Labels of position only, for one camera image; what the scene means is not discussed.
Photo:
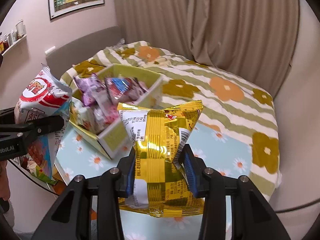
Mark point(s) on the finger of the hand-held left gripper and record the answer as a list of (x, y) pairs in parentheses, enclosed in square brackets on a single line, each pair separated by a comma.
[(7, 115), (45, 126)]

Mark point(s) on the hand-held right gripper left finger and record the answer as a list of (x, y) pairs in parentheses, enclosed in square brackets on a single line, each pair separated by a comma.
[(130, 180)]

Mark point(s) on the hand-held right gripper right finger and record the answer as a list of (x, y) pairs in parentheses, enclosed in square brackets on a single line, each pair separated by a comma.
[(188, 170)]

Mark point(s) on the red and white snack packet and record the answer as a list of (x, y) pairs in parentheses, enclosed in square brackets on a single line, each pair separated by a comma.
[(37, 92)]

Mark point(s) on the yellow-green cardboard box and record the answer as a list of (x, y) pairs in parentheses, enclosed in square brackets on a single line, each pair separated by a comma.
[(115, 140)]

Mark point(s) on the gold snack packet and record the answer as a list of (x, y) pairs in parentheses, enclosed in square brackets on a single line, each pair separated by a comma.
[(160, 135)]

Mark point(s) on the light blue daisy sheet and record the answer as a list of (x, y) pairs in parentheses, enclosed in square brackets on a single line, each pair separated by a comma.
[(220, 150)]

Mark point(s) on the purple snack packet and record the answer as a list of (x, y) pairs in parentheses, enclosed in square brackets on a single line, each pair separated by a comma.
[(90, 90)]

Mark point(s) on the dark red bottle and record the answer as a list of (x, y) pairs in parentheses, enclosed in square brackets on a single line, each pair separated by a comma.
[(3, 45)]

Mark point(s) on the green striped floral blanket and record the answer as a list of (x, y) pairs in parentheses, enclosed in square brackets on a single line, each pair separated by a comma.
[(225, 110)]

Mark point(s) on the glass jar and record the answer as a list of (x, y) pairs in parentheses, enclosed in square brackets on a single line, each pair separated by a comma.
[(13, 36)]

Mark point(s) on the pink and blue snack packet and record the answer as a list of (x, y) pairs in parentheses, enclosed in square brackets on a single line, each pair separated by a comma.
[(122, 87)]

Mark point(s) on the white jar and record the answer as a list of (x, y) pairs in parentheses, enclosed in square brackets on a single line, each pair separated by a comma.
[(20, 28)]

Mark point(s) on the grey headboard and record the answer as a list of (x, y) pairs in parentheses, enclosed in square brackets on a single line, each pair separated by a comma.
[(87, 47)]

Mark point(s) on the grey patterned cloth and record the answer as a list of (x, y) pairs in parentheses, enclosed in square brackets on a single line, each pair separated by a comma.
[(117, 43)]

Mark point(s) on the beige curtain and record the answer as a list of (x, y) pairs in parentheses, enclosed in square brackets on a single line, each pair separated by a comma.
[(225, 30)]

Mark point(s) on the white wall shelf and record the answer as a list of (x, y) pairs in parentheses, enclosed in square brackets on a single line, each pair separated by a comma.
[(17, 43)]

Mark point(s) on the white wall socket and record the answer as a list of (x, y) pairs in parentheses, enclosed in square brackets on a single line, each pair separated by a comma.
[(50, 50)]

